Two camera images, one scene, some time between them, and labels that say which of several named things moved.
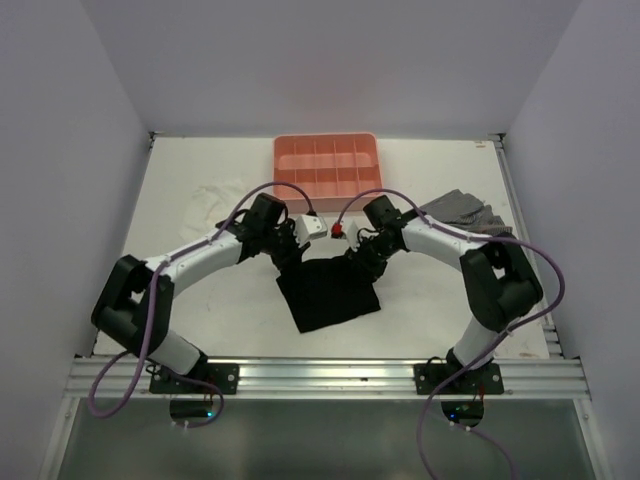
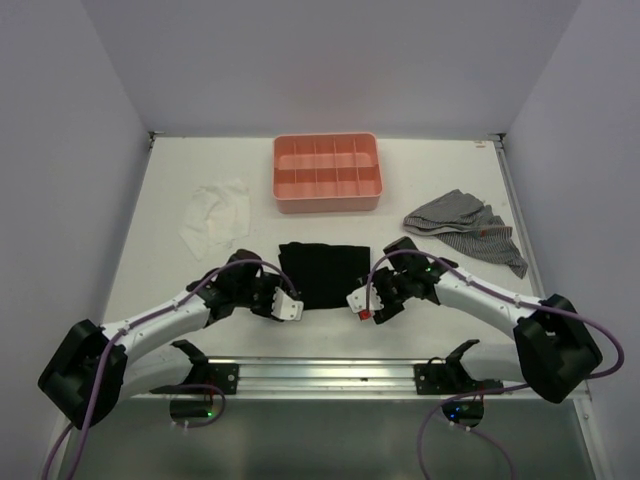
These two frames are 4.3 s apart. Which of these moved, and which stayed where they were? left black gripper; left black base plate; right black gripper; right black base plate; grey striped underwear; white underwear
Moved: left black gripper; right black gripper
Stayed: grey striped underwear; white underwear; right black base plate; left black base plate
